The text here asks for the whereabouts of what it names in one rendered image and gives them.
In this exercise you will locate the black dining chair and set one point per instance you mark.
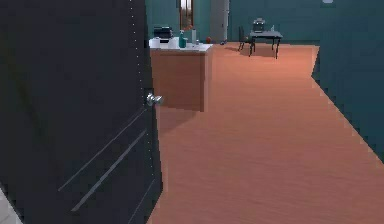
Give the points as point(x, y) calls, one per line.
point(243, 39)

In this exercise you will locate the dark dining table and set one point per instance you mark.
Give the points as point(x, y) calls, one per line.
point(266, 38)

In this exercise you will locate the brown counter with white top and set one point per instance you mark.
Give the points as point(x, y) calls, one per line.
point(181, 78)

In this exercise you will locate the silver round door knob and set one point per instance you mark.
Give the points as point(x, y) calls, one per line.
point(154, 99)

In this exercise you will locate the teal spray bottle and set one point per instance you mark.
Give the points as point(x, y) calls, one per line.
point(182, 39)

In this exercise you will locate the red apple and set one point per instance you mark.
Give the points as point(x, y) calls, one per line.
point(208, 40)

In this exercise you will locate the white paper towel roll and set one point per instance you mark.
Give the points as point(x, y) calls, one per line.
point(193, 36)

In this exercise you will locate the grey room door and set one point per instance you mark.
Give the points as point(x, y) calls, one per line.
point(219, 20)

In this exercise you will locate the black room door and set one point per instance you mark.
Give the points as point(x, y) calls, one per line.
point(73, 110)

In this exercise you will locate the framed wall picture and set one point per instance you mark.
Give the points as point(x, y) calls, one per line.
point(186, 14)

